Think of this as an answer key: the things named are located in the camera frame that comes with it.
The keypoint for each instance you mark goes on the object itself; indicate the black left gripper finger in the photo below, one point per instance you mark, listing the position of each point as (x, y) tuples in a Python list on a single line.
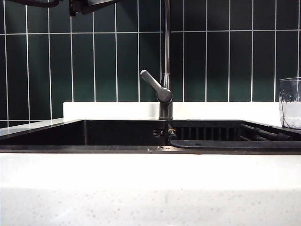
[(96, 4)]

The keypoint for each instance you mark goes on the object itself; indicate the clear plastic mug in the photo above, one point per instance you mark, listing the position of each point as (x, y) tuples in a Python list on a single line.
[(291, 110)]

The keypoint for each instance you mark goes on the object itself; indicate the dark metal kitchen faucet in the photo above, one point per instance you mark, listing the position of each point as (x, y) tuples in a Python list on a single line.
[(166, 110)]

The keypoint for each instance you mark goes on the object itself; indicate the black kitchen sink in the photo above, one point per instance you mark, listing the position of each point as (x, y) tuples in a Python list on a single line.
[(117, 134)]

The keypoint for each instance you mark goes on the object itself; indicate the black sink drain rack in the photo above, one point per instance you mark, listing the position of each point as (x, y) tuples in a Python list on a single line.
[(211, 144)]

